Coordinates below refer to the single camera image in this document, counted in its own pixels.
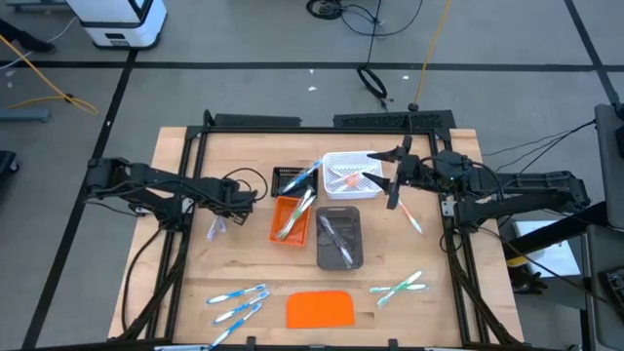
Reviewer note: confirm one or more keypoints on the black metal beam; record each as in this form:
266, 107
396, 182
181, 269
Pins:
560, 231

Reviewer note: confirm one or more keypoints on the smoky grey translucent tray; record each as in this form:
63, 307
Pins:
351, 219

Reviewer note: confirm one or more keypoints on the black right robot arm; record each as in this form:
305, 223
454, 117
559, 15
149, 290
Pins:
526, 195

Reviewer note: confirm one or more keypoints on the white Trossen mobile base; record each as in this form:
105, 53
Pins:
122, 29

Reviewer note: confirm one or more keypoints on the grey metal desk foot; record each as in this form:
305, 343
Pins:
39, 6
24, 115

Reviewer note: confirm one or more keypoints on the black plastic basket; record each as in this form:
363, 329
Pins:
283, 187

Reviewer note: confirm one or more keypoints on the black glove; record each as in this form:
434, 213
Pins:
529, 280

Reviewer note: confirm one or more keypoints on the grey cabinet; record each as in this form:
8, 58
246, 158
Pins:
609, 170

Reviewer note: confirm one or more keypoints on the silver aluminium profile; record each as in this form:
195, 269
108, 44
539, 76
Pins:
180, 348

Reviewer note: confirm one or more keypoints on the plain black box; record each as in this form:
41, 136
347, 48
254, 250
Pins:
258, 121

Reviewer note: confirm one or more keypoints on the black frame clamp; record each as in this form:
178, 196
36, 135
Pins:
251, 342
393, 344

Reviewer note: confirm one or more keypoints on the perforated black box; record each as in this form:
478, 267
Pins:
380, 120

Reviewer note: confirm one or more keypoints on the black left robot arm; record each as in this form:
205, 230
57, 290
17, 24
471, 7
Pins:
146, 178

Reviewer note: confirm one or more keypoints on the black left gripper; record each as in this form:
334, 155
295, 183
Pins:
239, 200

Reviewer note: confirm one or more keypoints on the black aluminium table frame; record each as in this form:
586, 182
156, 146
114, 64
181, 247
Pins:
317, 130

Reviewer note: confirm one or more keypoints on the grey equipment block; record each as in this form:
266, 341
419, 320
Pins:
599, 331

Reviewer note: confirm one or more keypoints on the white panel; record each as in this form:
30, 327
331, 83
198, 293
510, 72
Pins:
546, 258

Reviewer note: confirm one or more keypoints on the white plastic basket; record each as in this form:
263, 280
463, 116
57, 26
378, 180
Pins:
341, 161

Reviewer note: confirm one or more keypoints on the orange plastic basket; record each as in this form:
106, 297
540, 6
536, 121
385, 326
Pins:
283, 209

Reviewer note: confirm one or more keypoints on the orange flat lid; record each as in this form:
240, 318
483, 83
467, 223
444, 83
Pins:
319, 309

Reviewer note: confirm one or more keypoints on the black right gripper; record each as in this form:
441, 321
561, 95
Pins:
412, 170

